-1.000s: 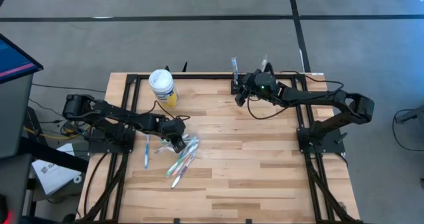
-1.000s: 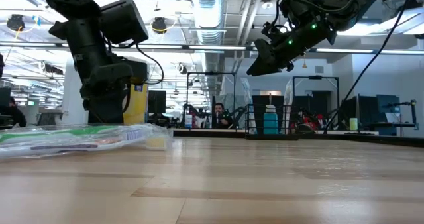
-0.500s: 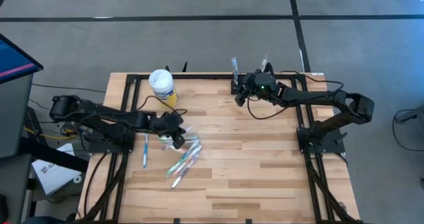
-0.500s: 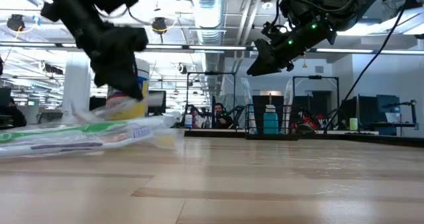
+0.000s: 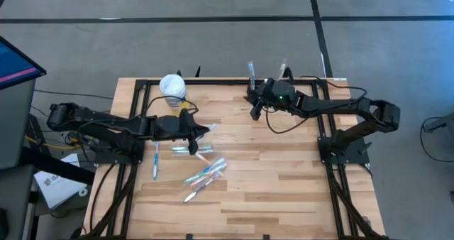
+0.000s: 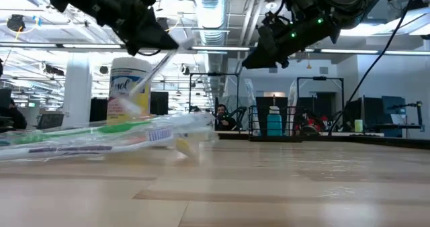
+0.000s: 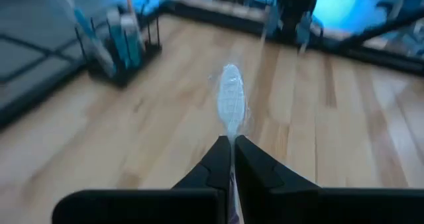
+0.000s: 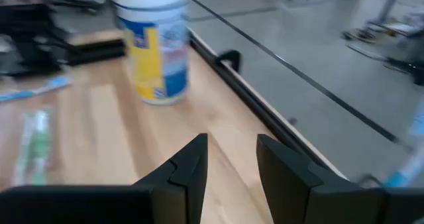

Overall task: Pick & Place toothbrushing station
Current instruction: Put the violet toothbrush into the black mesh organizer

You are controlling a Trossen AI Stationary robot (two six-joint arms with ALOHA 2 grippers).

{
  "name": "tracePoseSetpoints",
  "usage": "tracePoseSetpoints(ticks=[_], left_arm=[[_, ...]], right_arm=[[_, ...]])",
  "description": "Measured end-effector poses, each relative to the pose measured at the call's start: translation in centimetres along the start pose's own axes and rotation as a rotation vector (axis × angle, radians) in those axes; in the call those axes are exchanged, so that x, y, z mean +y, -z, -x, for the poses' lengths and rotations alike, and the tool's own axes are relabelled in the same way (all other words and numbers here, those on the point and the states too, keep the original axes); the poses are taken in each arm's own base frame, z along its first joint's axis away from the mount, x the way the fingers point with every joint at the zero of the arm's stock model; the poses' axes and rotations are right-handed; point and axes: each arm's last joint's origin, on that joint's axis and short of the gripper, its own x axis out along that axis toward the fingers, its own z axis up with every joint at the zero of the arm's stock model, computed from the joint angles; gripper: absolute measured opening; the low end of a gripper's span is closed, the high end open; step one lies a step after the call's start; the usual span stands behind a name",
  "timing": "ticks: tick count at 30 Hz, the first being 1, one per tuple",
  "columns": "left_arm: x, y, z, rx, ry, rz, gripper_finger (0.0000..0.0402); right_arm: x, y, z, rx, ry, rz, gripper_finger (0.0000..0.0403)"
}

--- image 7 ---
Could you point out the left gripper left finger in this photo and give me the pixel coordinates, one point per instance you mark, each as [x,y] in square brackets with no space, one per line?
[215,171]

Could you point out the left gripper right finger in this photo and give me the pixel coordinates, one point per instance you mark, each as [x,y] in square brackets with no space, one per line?
[255,171]

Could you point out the white toothbrush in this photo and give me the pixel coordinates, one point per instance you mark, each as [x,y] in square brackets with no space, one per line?
[99,55]
[232,94]

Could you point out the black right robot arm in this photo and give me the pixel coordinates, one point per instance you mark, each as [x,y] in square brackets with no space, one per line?
[295,8]

